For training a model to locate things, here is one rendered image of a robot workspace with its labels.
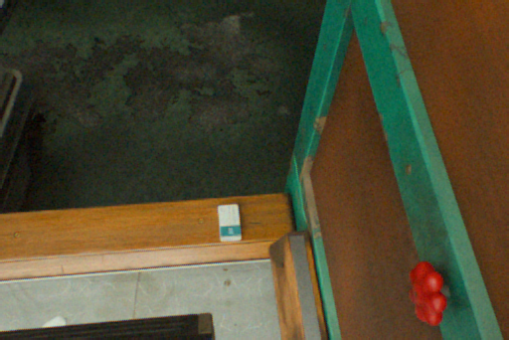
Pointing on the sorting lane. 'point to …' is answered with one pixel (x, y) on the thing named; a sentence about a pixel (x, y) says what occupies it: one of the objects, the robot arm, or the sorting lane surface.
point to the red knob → (427, 293)
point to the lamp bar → (125, 329)
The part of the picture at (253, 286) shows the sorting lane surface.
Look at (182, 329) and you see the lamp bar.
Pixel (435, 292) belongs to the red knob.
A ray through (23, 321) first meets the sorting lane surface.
